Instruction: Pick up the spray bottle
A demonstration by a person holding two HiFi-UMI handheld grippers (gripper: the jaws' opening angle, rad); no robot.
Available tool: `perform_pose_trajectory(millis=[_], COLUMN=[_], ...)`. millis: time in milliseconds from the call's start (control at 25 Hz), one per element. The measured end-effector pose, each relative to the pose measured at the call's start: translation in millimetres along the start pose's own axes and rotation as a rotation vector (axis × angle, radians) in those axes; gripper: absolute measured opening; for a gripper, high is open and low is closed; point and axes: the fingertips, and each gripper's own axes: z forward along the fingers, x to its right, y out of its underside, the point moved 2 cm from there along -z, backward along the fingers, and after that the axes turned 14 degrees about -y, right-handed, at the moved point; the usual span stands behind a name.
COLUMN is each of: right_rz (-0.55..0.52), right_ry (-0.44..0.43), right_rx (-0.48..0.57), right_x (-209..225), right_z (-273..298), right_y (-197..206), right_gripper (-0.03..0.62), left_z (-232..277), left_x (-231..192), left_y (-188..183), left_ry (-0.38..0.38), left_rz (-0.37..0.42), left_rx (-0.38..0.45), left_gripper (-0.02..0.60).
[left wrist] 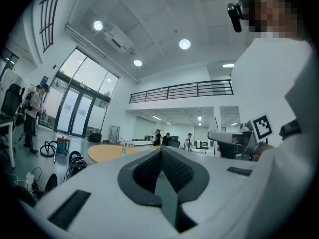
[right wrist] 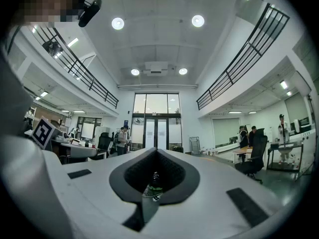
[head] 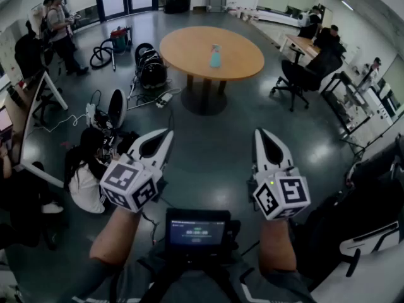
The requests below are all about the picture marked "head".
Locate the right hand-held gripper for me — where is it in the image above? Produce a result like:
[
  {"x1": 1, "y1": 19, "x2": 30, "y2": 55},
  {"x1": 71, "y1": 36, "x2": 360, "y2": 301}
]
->
[{"x1": 247, "y1": 127, "x2": 312, "y2": 222}]

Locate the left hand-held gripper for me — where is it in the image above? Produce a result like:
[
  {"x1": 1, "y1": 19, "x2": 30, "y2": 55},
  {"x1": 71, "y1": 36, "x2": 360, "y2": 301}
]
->
[{"x1": 98, "y1": 128, "x2": 175, "y2": 214}]

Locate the teal spray bottle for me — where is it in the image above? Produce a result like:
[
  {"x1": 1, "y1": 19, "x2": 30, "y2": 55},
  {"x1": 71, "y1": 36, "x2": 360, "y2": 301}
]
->
[{"x1": 209, "y1": 44, "x2": 223, "y2": 68}]

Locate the person's left forearm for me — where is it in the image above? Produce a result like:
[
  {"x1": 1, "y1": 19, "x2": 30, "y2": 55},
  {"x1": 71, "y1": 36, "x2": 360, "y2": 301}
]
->
[{"x1": 89, "y1": 205, "x2": 142, "y2": 268}]

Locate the person's right forearm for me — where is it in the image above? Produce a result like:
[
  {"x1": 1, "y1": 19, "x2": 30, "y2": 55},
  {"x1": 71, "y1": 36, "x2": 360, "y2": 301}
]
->
[{"x1": 258, "y1": 218, "x2": 298, "y2": 273}]

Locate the white power strip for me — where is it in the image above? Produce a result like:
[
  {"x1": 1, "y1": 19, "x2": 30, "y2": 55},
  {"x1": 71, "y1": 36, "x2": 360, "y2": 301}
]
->
[{"x1": 155, "y1": 92, "x2": 174, "y2": 109}]

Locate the white oval pod shell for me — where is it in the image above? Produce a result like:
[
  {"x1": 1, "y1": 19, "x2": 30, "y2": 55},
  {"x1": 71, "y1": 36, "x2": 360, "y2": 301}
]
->
[{"x1": 107, "y1": 88, "x2": 129, "y2": 129}]

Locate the black round pod shell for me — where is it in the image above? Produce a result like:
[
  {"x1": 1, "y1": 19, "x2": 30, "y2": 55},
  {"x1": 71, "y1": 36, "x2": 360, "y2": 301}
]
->
[{"x1": 134, "y1": 42, "x2": 168, "y2": 90}]

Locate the black mesh office chair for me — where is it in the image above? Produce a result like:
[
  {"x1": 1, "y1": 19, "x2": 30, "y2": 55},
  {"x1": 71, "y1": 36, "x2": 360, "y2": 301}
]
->
[{"x1": 270, "y1": 47, "x2": 344, "y2": 112}]

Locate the black chest-mounted screen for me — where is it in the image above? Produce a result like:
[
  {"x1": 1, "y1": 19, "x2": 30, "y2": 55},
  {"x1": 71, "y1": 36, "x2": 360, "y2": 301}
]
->
[{"x1": 164, "y1": 208, "x2": 241, "y2": 264}]

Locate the round wooden table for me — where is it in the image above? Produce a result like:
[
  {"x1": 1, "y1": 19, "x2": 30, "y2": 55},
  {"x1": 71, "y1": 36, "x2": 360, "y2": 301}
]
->
[{"x1": 159, "y1": 26, "x2": 265, "y2": 116}]

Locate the black white chair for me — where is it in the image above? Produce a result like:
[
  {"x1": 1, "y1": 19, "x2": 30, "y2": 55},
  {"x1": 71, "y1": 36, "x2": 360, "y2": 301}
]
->
[{"x1": 296, "y1": 134, "x2": 404, "y2": 293}]

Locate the green red vacuum cleaner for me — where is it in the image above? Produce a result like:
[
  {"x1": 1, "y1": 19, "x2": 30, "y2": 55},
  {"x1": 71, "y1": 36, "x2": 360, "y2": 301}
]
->
[{"x1": 109, "y1": 25, "x2": 133, "y2": 54}]

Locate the wooden desk with white legs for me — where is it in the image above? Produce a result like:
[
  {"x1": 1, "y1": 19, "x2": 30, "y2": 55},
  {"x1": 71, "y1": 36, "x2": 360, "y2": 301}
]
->
[{"x1": 279, "y1": 33, "x2": 321, "y2": 60}]

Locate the person's grey clothing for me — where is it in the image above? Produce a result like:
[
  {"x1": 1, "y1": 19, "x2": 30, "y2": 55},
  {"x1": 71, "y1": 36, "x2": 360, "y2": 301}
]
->
[{"x1": 72, "y1": 254, "x2": 316, "y2": 303}]

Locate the black bag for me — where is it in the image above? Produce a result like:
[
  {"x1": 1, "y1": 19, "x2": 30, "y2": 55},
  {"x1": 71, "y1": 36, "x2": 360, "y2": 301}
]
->
[{"x1": 163, "y1": 0, "x2": 192, "y2": 15}]

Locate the cluster of white containers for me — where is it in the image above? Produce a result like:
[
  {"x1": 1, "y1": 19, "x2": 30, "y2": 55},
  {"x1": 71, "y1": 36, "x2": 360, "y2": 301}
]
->
[{"x1": 229, "y1": 1, "x2": 254, "y2": 21}]

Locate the black frame rack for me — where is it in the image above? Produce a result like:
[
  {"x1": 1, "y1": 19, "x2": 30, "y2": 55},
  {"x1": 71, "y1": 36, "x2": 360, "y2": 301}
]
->
[{"x1": 320, "y1": 71, "x2": 404, "y2": 140}]

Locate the black vacuum hose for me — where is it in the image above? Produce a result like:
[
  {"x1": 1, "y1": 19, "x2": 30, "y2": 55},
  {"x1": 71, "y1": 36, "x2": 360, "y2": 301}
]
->
[{"x1": 89, "y1": 39, "x2": 117, "y2": 71}]

